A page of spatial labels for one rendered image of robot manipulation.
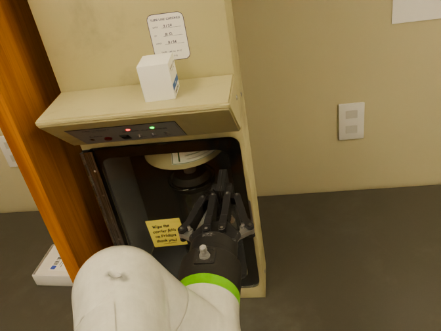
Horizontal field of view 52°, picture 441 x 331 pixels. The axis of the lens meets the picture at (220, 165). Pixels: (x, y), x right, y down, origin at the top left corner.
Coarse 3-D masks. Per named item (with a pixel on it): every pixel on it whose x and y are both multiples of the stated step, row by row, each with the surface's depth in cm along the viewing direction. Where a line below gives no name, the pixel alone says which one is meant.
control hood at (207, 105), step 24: (72, 96) 80; (96, 96) 78; (120, 96) 77; (192, 96) 72; (216, 96) 71; (48, 120) 73; (72, 120) 72; (96, 120) 72; (120, 120) 72; (144, 120) 73; (168, 120) 73; (192, 120) 74; (216, 120) 74; (240, 120) 82; (72, 144) 85
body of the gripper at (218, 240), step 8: (216, 224) 75; (200, 232) 74; (208, 232) 69; (216, 232) 69; (224, 232) 73; (232, 232) 72; (192, 240) 70; (200, 240) 68; (208, 240) 68; (216, 240) 68; (224, 240) 68; (232, 240) 70; (240, 240) 73; (192, 248) 68; (224, 248) 67; (232, 248) 68
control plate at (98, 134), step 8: (96, 128) 75; (104, 128) 75; (112, 128) 76; (120, 128) 76; (128, 128) 76; (136, 128) 76; (144, 128) 76; (160, 128) 77; (168, 128) 77; (176, 128) 77; (80, 136) 79; (88, 136) 80; (96, 136) 80; (104, 136) 80; (112, 136) 80; (136, 136) 81; (144, 136) 81; (160, 136) 82; (168, 136) 82
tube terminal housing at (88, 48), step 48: (48, 0) 74; (96, 0) 73; (144, 0) 72; (192, 0) 72; (48, 48) 78; (96, 48) 77; (144, 48) 77; (192, 48) 76; (240, 96) 85; (96, 144) 88; (240, 144) 86
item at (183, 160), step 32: (96, 160) 89; (128, 160) 88; (160, 160) 88; (192, 160) 87; (224, 160) 86; (128, 192) 93; (160, 192) 92; (192, 192) 91; (128, 224) 98; (160, 256) 102; (256, 256) 100
